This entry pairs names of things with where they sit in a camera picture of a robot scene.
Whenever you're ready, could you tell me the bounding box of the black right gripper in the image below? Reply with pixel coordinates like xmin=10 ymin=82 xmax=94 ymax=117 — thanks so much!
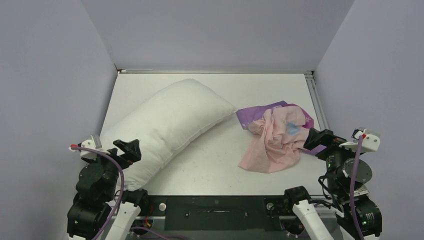
xmin=304 ymin=126 xmax=365 ymax=194

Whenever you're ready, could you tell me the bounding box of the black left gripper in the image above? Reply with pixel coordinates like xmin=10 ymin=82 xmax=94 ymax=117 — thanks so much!
xmin=86 ymin=138 xmax=141 ymax=200

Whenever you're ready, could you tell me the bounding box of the purple Elsa print pillowcase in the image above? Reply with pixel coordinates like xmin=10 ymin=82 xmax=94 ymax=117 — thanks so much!
xmin=236 ymin=101 xmax=323 ymax=174

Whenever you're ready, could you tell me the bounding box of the white pillow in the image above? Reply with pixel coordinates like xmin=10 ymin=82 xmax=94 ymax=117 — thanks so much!
xmin=100 ymin=79 xmax=238 ymax=191

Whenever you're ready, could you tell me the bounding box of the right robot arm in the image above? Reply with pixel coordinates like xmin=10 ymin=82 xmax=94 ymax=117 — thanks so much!
xmin=282 ymin=127 xmax=383 ymax=240

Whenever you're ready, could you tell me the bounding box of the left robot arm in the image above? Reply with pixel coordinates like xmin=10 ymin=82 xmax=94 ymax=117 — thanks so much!
xmin=67 ymin=139 xmax=153 ymax=240

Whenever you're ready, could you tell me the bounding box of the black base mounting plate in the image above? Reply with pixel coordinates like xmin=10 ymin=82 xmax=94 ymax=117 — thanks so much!
xmin=139 ymin=195 xmax=295 ymax=231

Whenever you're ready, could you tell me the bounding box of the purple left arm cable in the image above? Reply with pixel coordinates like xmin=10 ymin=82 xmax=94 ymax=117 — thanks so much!
xmin=69 ymin=145 xmax=188 ymax=240

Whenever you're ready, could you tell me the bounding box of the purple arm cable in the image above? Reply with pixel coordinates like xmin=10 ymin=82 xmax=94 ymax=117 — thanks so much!
xmin=69 ymin=145 xmax=188 ymax=240
xmin=349 ymin=134 xmax=367 ymax=240

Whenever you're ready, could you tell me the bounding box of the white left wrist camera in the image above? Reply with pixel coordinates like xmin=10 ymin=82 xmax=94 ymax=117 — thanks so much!
xmin=68 ymin=134 xmax=109 ymax=159

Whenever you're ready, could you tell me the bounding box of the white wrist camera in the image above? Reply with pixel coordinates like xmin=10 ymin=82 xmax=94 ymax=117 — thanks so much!
xmin=68 ymin=134 xmax=109 ymax=159
xmin=338 ymin=127 xmax=381 ymax=154

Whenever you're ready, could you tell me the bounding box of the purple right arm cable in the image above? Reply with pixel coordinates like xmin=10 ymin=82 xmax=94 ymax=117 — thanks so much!
xmin=349 ymin=134 xmax=367 ymax=240

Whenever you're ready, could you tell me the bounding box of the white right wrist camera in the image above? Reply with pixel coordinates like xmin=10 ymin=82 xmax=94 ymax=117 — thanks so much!
xmin=338 ymin=127 xmax=381 ymax=154

